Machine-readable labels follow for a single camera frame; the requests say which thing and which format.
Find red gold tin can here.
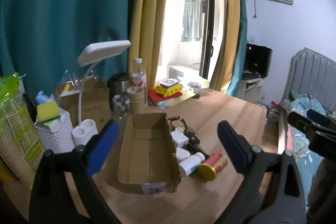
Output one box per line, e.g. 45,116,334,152
197,153,227,181

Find white pill bottle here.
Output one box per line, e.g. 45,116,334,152
179,152,206,177

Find cardboard box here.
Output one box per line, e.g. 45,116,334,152
117,113,181,195

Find black car key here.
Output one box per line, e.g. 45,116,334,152
185,136,209,159

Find white earbuds case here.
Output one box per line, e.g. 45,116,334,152
175,147,190,162

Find white power adapter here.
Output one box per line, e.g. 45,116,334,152
170,130,189,148

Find black leather wristwatch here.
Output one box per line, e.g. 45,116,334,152
168,116,187,133

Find grey padded headboard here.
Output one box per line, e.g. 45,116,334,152
282,48,335,113

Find green paper cup package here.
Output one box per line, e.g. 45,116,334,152
0,73,45,188

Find white woven plastic basket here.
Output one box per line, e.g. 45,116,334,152
34,109,75,154

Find white tv stand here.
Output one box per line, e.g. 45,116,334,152
236,72,264,103

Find yellow green sponge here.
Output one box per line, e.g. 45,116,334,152
37,101,60,123

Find black monitor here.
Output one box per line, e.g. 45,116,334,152
244,43,273,77

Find brown lamp packaging box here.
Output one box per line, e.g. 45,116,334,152
55,77,111,132

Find clear printed glass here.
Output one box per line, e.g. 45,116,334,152
112,94,130,119

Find black scissors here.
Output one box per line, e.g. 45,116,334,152
191,94,201,99

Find stainless steel thermos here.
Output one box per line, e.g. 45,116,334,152
107,73,130,110

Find stack of kraft paper cups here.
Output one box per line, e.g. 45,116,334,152
125,86,145,114

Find red book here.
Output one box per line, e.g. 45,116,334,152
147,90,182,105

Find clear plastic water bottle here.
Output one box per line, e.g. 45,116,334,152
131,58,147,106

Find yellow tissue pack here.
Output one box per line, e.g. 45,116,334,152
154,84,183,97

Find white desk lamp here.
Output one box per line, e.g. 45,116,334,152
72,40,132,146

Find white device on tissues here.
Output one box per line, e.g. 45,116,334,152
160,78,179,88

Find teal curtain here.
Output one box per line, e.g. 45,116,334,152
1,0,129,97

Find yellow curtain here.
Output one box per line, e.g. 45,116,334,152
128,0,166,90

